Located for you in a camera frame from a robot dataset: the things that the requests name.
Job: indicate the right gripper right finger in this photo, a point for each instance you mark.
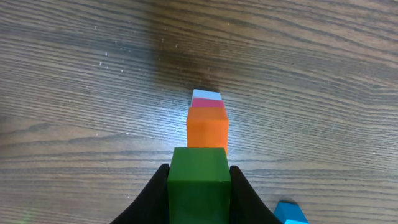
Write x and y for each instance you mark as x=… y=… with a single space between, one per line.
x=245 y=202

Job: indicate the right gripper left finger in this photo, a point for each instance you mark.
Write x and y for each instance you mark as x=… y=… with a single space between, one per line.
x=152 y=202

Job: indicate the orange cube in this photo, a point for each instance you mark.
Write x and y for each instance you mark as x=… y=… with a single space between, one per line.
x=207 y=130

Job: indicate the red cube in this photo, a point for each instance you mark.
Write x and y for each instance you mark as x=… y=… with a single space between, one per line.
x=207 y=103

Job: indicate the green cube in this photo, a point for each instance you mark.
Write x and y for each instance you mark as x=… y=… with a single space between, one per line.
x=199 y=186

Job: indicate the blue cube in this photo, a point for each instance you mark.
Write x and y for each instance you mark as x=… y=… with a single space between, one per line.
x=289 y=213

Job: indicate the white cube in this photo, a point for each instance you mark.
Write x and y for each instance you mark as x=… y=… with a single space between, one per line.
x=206 y=94

